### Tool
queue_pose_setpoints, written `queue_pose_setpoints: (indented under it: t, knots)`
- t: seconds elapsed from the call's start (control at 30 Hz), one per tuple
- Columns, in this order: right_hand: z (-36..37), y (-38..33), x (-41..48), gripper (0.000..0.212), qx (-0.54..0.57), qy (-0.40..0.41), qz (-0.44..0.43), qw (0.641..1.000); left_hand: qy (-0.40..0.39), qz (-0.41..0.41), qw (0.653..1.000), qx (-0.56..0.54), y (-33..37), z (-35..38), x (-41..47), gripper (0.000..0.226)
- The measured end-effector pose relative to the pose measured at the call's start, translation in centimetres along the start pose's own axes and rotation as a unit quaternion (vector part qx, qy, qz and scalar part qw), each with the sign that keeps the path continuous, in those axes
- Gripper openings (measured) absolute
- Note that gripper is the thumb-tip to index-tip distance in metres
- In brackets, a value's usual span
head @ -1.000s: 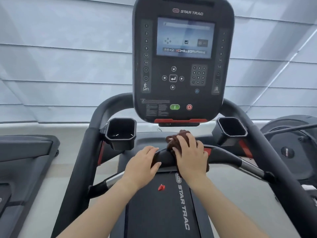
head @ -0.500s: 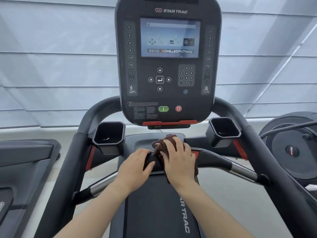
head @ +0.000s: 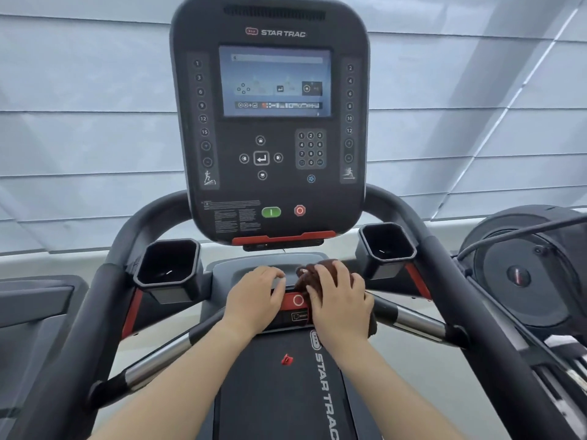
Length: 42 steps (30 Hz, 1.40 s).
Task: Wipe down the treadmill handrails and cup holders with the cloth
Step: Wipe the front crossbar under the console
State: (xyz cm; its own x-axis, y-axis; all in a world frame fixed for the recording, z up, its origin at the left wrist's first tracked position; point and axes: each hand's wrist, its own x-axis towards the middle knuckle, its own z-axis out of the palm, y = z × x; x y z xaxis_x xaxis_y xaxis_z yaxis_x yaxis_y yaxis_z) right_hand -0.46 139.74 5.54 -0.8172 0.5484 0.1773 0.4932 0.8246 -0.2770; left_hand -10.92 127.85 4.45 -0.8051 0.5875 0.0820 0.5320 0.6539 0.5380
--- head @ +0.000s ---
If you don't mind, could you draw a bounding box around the person's left hand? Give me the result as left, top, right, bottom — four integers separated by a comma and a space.
222, 266, 288, 338

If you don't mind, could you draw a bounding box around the person's right hand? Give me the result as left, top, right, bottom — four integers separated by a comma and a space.
306, 260, 375, 347

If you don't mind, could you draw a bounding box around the brown cleaning cloth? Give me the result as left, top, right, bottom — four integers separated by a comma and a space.
295, 258, 379, 340

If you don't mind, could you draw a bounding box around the person's right forearm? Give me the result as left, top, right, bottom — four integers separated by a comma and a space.
320, 332, 465, 440

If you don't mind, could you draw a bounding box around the person's left forearm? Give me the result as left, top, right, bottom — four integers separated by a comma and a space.
102, 321, 263, 440

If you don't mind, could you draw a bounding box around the black cup holder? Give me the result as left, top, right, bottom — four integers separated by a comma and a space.
356, 222, 418, 281
132, 238, 204, 306

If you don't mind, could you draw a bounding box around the black treadmill belt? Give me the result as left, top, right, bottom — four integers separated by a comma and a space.
212, 328, 364, 440

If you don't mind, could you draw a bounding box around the black treadmill console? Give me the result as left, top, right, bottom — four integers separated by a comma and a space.
169, 0, 371, 252

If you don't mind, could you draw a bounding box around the black exercise bike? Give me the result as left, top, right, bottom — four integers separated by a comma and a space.
452, 204, 587, 440

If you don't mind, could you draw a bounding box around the treadmill touch screen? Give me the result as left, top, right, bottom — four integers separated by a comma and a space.
218, 45, 333, 119

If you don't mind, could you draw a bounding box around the white pleated window blind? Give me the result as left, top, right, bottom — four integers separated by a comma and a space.
0, 0, 587, 258

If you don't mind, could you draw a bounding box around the grey neighbouring treadmill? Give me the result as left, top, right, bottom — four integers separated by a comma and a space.
0, 275, 90, 423

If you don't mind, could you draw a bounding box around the red emergency stop switch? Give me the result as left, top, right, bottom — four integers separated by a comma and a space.
271, 291, 315, 313

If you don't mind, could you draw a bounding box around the black and silver handlebar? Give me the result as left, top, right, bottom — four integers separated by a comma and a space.
87, 307, 230, 411
366, 291, 469, 350

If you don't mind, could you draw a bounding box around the black treadmill frame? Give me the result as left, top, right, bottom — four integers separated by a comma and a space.
7, 183, 579, 440

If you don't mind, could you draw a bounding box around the black cable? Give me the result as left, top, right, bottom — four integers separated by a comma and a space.
456, 215, 587, 262

